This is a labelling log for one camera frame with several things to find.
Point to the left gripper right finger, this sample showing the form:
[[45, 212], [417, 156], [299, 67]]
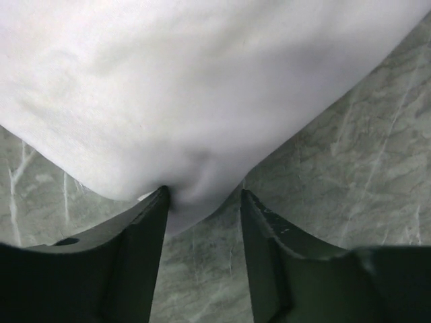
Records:
[[296, 277]]

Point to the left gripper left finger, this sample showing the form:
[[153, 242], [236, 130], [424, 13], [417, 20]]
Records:
[[105, 274]]

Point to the white t-shirt red print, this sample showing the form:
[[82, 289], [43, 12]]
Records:
[[128, 96]]

